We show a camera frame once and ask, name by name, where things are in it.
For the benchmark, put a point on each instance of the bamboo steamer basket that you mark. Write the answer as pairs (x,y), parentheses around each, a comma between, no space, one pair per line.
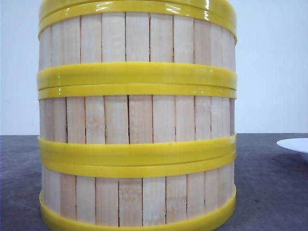
(136,37)
(184,186)
(115,103)

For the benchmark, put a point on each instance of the woven bamboo steamer lid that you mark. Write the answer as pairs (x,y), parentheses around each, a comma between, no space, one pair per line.
(217,11)

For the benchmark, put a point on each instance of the white plate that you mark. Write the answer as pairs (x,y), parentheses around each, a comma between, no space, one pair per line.
(295,144)

